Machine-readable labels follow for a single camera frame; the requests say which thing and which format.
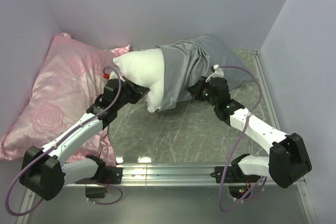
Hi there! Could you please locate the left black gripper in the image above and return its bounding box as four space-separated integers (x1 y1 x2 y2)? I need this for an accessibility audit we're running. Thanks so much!
114 77 149 110

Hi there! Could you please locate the white pillow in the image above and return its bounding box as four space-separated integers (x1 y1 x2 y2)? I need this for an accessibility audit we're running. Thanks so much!
113 48 165 113

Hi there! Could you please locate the grey pillowcase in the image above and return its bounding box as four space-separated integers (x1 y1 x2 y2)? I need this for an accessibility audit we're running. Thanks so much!
154 34 252 111

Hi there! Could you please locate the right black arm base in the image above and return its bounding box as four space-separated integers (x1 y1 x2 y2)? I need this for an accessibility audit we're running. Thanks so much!
210 166 251 199

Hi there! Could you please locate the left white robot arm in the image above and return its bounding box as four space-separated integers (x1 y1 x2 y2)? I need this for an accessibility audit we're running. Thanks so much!
19 79 150 200

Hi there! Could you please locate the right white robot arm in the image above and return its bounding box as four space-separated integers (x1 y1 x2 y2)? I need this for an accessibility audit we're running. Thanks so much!
188 77 312 188

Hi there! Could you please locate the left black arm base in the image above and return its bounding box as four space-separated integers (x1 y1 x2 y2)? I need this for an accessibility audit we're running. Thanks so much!
85 166 123 199

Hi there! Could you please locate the pink satin rose pillow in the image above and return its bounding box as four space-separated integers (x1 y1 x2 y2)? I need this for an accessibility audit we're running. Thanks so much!
1 33 130 161

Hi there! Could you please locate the grey marble mat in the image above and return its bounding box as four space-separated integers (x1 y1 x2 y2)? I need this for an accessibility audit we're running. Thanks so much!
107 48 276 164

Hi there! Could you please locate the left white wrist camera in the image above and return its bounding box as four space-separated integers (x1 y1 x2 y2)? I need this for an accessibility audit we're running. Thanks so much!
103 67 121 80

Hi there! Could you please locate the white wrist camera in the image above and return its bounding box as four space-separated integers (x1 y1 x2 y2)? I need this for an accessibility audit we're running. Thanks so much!
205 65 224 82
103 67 121 80

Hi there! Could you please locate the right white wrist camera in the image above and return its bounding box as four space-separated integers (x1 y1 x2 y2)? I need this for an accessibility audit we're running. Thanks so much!
205 65 224 82

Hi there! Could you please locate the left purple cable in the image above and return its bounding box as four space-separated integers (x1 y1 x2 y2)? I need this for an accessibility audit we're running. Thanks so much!
5 66 124 217

